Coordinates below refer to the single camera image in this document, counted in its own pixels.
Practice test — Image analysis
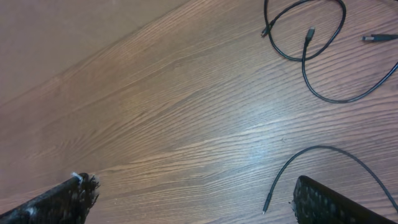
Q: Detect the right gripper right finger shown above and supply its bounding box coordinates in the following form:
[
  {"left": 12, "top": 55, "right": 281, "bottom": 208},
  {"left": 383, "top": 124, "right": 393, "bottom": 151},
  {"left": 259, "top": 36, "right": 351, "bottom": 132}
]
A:
[{"left": 292, "top": 175, "right": 395, "bottom": 224}]

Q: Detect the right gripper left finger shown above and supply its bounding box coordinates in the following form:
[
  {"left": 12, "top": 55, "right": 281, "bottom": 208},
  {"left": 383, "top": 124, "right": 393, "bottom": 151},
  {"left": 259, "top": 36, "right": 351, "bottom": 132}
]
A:
[{"left": 1, "top": 172, "right": 100, "bottom": 224}]

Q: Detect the thin black cable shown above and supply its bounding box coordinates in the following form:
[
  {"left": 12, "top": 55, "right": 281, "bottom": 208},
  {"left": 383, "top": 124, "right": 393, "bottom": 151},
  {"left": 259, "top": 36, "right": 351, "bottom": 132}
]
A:
[{"left": 262, "top": 144, "right": 398, "bottom": 215}]

